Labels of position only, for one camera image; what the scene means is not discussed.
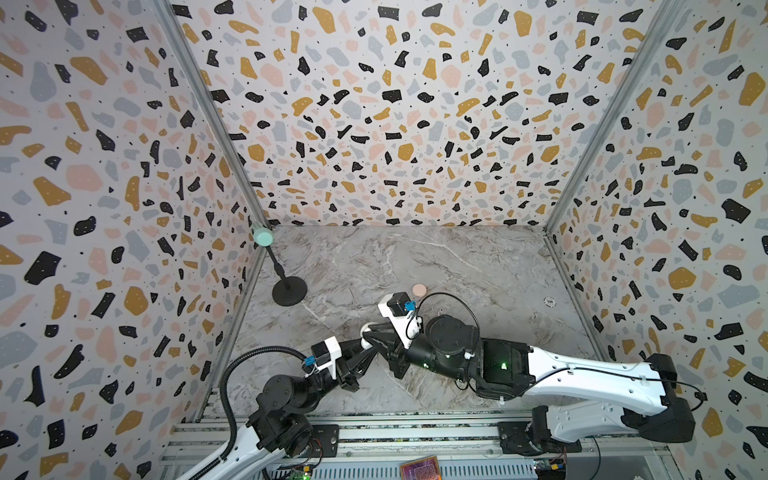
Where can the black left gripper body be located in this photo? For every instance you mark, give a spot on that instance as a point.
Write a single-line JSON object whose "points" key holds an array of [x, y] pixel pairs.
{"points": [[346, 381]]}

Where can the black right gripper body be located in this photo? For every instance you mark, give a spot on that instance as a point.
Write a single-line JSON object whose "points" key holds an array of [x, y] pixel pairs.
{"points": [[396, 348]]}

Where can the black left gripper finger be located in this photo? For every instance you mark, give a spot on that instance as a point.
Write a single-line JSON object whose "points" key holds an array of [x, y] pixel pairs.
{"points": [[351, 348], [359, 364]]}

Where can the pink round earbud case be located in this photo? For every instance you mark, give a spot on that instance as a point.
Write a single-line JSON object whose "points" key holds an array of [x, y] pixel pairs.
{"points": [[419, 290]]}

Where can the white earbud charging case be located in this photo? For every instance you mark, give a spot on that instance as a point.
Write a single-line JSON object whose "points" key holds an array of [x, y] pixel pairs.
{"points": [[370, 327]]}

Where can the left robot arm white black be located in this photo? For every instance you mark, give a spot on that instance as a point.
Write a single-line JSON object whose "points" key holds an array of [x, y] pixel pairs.
{"points": [[279, 425]]}

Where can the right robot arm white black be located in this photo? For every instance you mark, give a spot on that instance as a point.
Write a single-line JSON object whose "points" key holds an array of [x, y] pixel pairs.
{"points": [[609, 398]]}

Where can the black microphone stand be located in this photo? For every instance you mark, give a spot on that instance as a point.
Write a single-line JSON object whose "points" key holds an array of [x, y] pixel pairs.
{"points": [[289, 290]]}

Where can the pink circuit board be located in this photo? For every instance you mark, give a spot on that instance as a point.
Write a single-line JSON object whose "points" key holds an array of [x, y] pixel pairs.
{"points": [[422, 469]]}

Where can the green microphone head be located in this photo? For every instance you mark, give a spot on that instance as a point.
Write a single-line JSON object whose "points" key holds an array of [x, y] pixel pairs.
{"points": [[263, 237]]}

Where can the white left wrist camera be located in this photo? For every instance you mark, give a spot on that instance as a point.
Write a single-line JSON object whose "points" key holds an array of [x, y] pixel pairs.
{"points": [[324, 356]]}

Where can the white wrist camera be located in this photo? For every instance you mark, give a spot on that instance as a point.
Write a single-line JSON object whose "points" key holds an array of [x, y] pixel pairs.
{"points": [[324, 356], [400, 310]]}

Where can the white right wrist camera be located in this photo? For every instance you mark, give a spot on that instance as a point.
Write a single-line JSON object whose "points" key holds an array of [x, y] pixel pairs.
{"points": [[400, 310]]}

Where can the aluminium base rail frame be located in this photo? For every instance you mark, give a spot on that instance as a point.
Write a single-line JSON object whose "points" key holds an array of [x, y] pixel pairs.
{"points": [[467, 444]]}

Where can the aluminium corner post left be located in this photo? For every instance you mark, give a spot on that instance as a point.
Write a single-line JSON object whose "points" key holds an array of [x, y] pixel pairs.
{"points": [[163, 11]]}

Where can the aluminium corner post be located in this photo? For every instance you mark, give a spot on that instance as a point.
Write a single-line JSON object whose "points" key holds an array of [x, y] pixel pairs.
{"points": [[663, 22], [163, 11]]}

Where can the aluminium corner post right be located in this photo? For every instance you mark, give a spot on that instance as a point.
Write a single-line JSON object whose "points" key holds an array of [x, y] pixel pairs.
{"points": [[663, 22]]}

